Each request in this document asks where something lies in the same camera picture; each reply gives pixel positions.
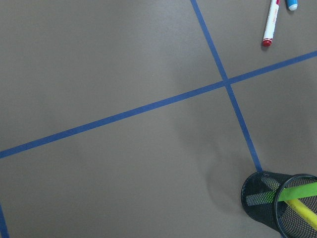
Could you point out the brown paper table cover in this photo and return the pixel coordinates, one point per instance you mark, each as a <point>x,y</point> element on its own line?
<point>143,118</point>

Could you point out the black mesh pen cup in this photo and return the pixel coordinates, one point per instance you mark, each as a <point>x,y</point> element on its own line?
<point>278,215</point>

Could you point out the yellow marker pen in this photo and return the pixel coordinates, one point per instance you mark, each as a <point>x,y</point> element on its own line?
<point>303,211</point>

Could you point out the blue marker pen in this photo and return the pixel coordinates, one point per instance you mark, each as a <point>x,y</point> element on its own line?
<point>292,5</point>

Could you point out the red capped white marker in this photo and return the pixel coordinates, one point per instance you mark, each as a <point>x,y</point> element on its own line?
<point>270,23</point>

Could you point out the green marker pen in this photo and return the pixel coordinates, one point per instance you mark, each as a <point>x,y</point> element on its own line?
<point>297,192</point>

